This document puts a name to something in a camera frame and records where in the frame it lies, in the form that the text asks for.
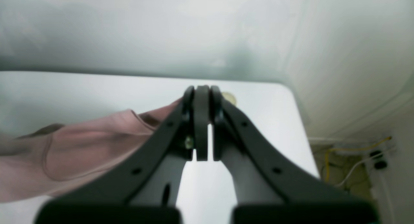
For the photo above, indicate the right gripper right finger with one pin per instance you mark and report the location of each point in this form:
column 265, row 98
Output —
column 270, row 189

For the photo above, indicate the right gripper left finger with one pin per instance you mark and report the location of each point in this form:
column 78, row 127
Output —
column 144, row 188

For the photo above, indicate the mauve t-shirt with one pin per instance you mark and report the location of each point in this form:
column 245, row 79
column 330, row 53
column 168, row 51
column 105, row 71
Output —
column 60, row 158

